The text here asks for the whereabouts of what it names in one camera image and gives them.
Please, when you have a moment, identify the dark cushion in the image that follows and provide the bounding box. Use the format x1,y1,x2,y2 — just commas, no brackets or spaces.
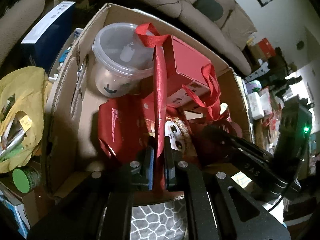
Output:
193,0,223,22

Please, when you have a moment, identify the red paper bag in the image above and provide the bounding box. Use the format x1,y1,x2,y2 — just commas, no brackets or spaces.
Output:
98,94,165,165

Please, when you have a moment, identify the long red foil pouch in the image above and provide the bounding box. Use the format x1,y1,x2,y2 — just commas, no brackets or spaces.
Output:
152,46,167,198

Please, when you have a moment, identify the large cardboard box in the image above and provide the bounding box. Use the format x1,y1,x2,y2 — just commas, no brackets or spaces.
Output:
41,4,251,204

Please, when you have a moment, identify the blue white carton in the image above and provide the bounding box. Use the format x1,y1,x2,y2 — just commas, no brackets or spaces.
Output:
21,1,75,72

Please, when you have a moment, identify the green lid can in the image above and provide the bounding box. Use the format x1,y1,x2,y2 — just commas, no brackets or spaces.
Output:
12,166,41,194

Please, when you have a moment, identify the brown sofa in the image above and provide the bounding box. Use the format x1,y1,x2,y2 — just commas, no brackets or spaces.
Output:
115,0,257,76

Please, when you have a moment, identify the white tissue box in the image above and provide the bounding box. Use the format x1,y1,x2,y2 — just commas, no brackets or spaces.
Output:
247,92,265,120

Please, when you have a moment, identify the yellow plastic bag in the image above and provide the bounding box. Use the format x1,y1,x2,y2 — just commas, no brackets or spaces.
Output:
1,66,53,173

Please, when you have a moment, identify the red gift bag box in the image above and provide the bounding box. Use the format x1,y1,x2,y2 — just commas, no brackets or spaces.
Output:
135,23,221,120

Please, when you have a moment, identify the clear plastic tub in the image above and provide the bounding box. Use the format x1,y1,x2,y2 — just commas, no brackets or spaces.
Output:
92,22,153,98

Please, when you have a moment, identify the red box on shelf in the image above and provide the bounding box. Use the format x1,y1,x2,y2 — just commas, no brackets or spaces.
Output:
258,38,276,59

